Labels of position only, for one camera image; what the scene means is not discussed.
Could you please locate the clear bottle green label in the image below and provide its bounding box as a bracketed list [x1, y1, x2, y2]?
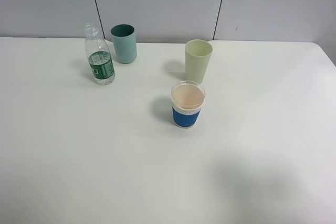
[85, 23, 116, 85]

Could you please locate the pale green plastic cup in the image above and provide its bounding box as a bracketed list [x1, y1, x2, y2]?
[185, 39, 213, 84]

